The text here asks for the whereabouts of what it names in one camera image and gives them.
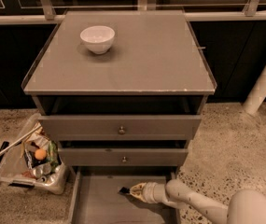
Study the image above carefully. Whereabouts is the top grey drawer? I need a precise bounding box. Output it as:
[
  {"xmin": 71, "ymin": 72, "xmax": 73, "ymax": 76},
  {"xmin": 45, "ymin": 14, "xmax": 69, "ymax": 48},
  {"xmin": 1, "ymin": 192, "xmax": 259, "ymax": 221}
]
[{"xmin": 39, "ymin": 115, "xmax": 201, "ymax": 141}]

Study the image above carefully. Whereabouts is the black rxbar chocolate wrapper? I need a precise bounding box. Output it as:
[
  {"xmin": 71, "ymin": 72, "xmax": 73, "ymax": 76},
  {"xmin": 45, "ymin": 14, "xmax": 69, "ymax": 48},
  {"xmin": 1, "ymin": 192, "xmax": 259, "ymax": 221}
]
[{"xmin": 119, "ymin": 187, "xmax": 130, "ymax": 194}]

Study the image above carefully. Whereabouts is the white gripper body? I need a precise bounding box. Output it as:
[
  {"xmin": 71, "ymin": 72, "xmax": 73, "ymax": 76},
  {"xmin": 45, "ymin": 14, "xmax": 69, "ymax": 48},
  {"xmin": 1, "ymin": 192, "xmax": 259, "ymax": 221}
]
[{"xmin": 143, "ymin": 182, "xmax": 167, "ymax": 203}]

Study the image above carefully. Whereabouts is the white diagonal pole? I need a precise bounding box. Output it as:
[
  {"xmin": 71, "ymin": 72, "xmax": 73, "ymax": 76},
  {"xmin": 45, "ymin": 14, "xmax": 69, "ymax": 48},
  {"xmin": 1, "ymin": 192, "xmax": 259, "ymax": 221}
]
[{"xmin": 243, "ymin": 65, "xmax": 266, "ymax": 115}]

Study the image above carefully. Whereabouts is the bottom grey drawer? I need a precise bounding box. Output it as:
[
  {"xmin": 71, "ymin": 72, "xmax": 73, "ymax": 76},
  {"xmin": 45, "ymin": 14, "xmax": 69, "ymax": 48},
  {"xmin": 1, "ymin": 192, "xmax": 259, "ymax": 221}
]
[{"xmin": 67, "ymin": 167, "xmax": 181, "ymax": 224}]

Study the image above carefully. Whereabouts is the white stick on bin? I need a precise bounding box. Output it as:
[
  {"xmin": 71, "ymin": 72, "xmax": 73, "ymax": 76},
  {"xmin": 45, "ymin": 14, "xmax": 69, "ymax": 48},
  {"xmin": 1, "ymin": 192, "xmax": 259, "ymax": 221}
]
[{"xmin": 0, "ymin": 124, "xmax": 41, "ymax": 157}]

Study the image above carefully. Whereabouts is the metal railing frame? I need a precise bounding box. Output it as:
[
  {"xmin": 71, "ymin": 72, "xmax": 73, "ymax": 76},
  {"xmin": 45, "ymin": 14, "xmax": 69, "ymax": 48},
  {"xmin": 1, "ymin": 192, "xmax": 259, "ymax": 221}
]
[{"xmin": 0, "ymin": 0, "xmax": 266, "ymax": 26}]

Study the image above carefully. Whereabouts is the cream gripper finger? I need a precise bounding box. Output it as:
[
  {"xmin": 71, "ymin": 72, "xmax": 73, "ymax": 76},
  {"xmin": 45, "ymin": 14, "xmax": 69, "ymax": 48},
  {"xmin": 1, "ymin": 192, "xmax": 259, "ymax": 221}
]
[
  {"xmin": 130, "ymin": 183, "xmax": 146, "ymax": 193},
  {"xmin": 131, "ymin": 192, "xmax": 147, "ymax": 203}
]

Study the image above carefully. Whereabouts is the green snack packet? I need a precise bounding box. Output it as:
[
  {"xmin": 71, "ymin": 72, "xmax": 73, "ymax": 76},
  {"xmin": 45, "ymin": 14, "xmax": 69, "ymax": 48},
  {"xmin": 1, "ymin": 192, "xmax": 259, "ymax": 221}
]
[{"xmin": 47, "ymin": 141, "xmax": 59, "ymax": 170}]

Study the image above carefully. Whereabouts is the clear plastic bin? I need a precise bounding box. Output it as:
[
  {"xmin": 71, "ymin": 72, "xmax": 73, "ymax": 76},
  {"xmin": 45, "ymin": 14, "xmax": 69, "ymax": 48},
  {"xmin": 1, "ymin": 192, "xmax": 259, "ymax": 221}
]
[{"xmin": 0, "ymin": 113, "xmax": 68, "ymax": 194}]

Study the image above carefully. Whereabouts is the middle grey drawer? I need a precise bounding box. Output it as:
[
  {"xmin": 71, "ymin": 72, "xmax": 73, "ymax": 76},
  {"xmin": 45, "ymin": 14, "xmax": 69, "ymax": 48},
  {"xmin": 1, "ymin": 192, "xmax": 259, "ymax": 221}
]
[{"xmin": 59, "ymin": 141, "xmax": 189, "ymax": 166}]

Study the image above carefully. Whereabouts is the orange ball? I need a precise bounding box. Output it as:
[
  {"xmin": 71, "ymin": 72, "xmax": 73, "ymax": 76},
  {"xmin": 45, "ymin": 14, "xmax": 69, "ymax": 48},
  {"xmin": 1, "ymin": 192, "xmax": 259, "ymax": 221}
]
[{"xmin": 35, "ymin": 149, "xmax": 47, "ymax": 161}]

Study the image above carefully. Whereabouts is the grey drawer cabinet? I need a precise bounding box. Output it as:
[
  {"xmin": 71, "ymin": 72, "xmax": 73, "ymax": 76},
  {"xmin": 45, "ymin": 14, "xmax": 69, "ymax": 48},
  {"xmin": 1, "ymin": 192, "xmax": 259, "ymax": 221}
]
[{"xmin": 21, "ymin": 10, "xmax": 217, "ymax": 224}]

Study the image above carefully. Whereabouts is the silver can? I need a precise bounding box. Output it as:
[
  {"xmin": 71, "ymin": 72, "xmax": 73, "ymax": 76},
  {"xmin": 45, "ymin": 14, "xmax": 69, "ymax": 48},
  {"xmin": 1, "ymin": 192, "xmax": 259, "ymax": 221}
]
[{"xmin": 33, "ymin": 162, "xmax": 51, "ymax": 178}]

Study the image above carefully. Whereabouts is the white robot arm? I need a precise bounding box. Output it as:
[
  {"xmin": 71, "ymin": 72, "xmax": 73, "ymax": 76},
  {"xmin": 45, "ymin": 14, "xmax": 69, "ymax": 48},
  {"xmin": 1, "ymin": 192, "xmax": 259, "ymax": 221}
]
[{"xmin": 129, "ymin": 179, "xmax": 266, "ymax": 224}]

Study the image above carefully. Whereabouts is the grey drawer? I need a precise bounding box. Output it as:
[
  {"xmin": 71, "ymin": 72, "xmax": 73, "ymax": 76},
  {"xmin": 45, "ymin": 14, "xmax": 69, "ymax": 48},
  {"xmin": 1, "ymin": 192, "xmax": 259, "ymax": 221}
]
[
  {"xmin": 39, "ymin": 115, "xmax": 201, "ymax": 141},
  {"xmin": 67, "ymin": 167, "xmax": 181, "ymax": 224},
  {"xmin": 59, "ymin": 141, "xmax": 189, "ymax": 166}
]

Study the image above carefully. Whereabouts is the white ceramic bowl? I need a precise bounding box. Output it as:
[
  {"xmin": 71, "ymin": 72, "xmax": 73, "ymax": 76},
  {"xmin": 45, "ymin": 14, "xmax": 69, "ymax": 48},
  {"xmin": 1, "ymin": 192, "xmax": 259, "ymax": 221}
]
[{"xmin": 80, "ymin": 25, "xmax": 116, "ymax": 54}]

